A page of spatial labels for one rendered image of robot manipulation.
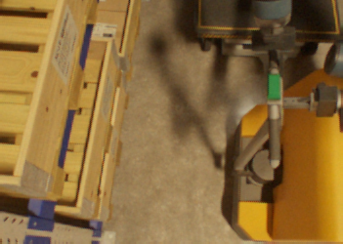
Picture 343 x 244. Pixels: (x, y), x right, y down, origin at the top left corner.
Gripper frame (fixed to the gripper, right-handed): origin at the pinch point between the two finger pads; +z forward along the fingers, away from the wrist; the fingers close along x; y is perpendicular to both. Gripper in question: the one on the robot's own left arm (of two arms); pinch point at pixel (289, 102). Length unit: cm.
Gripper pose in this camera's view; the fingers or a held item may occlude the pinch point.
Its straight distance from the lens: 115.1
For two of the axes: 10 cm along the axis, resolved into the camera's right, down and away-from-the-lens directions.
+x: -2.8, -3.6, -8.9
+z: -9.5, 0.1, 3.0
